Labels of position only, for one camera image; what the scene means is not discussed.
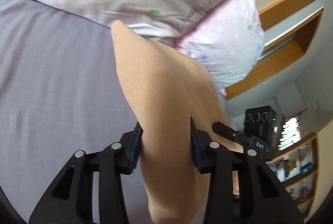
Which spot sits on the bright window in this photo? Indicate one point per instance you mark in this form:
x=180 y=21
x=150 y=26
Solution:
x=288 y=133

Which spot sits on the grey bed sheet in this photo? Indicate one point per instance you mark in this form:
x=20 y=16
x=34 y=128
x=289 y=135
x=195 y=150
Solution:
x=57 y=88

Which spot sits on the tan cloth garment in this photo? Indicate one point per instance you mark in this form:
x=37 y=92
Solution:
x=166 y=99

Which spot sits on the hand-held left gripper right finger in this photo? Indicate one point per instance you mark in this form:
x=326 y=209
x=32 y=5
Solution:
x=197 y=153

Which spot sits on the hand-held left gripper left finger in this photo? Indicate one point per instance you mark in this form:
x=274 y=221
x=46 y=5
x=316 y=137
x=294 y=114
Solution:
x=133 y=147

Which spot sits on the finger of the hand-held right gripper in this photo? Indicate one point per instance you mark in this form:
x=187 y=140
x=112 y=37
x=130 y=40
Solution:
x=225 y=129

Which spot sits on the pink floral pillow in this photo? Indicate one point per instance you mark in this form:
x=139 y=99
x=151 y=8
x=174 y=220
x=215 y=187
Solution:
x=229 y=39

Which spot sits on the wooden bookshelf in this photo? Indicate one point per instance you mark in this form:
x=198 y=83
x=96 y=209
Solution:
x=299 y=169

